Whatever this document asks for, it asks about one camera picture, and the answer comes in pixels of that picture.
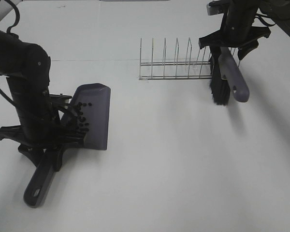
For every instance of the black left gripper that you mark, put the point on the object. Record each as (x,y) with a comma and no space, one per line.
(42,125)

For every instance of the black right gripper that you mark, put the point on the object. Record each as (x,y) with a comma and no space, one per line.
(236,30)

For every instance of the grey hand brush black bristles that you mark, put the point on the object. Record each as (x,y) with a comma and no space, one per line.
(226,78)

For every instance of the pile of coffee beans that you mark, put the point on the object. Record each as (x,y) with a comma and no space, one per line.
(77,120)

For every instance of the grey plastic dustpan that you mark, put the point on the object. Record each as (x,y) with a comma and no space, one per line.
(97,98)

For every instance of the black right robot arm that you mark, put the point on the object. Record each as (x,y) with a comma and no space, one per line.
(276,10)

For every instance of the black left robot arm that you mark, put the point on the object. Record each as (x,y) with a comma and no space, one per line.
(26,66)

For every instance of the metal wire rack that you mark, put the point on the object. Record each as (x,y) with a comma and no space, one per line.
(161,62)

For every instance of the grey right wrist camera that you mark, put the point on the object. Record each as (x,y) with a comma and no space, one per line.
(216,7)

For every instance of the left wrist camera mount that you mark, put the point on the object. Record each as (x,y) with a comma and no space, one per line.
(60,99)

